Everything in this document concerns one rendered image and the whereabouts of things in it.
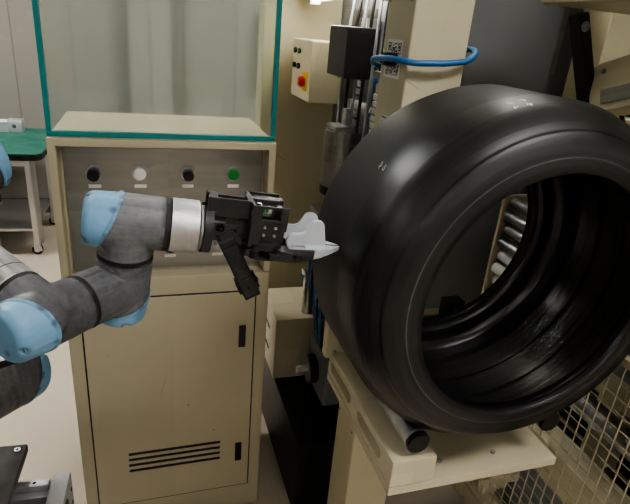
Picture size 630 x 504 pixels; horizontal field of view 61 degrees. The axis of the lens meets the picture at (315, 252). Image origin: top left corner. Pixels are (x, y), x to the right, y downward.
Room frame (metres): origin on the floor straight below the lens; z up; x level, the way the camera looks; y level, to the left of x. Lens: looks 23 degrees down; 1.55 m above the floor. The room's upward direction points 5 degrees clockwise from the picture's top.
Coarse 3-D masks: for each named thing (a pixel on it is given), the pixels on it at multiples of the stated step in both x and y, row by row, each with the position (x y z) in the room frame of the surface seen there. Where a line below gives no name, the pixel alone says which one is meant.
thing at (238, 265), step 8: (224, 240) 0.69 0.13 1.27; (232, 240) 0.70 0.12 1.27; (224, 248) 0.69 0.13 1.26; (232, 248) 0.70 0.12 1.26; (232, 256) 0.70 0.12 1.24; (240, 256) 0.70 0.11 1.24; (232, 264) 0.70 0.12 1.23; (240, 264) 0.70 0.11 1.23; (232, 272) 0.70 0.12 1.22; (240, 272) 0.70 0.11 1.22; (248, 272) 0.71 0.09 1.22; (240, 280) 0.70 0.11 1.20; (248, 280) 0.71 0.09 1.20; (256, 280) 0.72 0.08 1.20; (240, 288) 0.70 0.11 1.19; (248, 288) 0.71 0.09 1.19; (256, 288) 0.71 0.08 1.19; (248, 296) 0.71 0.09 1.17
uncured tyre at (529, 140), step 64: (384, 128) 0.89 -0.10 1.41; (448, 128) 0.77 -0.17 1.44; (512, 128) 0.74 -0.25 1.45; (576, 128) 0.75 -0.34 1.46; (384, 192) 0.73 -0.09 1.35; (448, 192) 0.69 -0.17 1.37; (512, 192) 0.71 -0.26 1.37; (576, 192) 1.06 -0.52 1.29; (384, 256) 0.68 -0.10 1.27; (576, 256) 1.05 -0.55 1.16; (384, 320) 0.67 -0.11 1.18; (448, 320) 1.03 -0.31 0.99; (512, 320) 1.05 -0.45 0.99; (576, 320) 0.96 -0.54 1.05; (384, 384) 0.69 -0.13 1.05; (448, 384) 0.90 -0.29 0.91; (512, 384) 0.89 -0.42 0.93; (576, 384) 0.78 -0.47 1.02
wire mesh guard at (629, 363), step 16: (608, 416) 0.92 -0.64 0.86; (560, 432) 1.01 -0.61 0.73; (576, 432) 0.97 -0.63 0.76; (576, 448) 0.96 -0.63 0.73; (576, 464) 0.95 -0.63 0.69; (592, 464) 0.92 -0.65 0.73; (480, 480) 1.21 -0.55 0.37; (496, 480) 1.15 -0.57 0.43; (544, 480) 1.01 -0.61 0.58; (608, 480) 0.87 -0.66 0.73; (624, 480) 0.85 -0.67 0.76; (480, 496) 1.19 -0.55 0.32; (592, 496) 0.89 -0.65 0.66; (608, 496) 0.86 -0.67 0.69; (624, 496) 0.83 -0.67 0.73
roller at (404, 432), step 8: (384, 408) 0.82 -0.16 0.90; (392, 416) 0.79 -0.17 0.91; (392, 424) 0.79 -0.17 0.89; (400, 424) 0.77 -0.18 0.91; (408, 424) 0.76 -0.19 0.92; (400, 432) 0.76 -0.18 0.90; (408, 432) 0.74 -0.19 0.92; (416, 432) 0.74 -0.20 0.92; (424, 432) 0.74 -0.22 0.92; (408, 440) 0.73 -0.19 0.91; (416, 440) 0.73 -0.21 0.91; (424, 440) 0.74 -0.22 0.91; (408, 448) 0.73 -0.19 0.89; (416, 448) 0.73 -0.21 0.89; (424, 448) 0.74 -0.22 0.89
